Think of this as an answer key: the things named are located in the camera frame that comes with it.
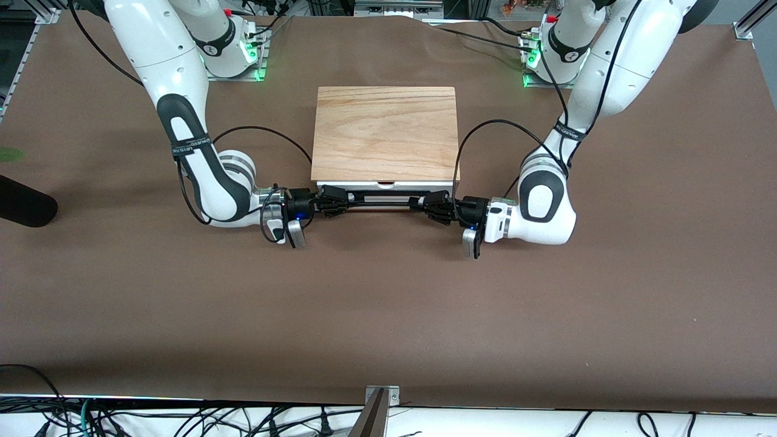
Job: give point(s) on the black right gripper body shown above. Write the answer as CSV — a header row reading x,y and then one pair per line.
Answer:
x,y
301,205

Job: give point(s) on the small metal bracket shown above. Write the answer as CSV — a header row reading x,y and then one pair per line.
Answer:
x,y
394,397

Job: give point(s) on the grey camera mount pole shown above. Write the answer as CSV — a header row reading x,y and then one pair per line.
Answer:
x,y
371,422

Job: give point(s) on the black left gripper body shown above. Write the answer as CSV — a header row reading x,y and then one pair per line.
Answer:
x,y
472,210

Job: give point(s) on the blurry black cylinder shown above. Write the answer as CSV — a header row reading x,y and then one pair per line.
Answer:
x,y
24,206

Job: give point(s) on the aluminium frame rail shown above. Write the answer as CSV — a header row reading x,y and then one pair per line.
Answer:
x,y
51,15
743,29

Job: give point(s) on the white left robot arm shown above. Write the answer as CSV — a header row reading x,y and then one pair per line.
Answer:
x,y
625,54

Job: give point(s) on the brown paper table cover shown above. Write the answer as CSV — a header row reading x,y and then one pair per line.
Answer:
x,y
388,303

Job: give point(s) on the grey metal equipment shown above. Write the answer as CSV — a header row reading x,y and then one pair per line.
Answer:
x,y
397,7

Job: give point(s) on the wooden drawer cabinet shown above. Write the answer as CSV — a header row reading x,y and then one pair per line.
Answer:
x,y
385,133

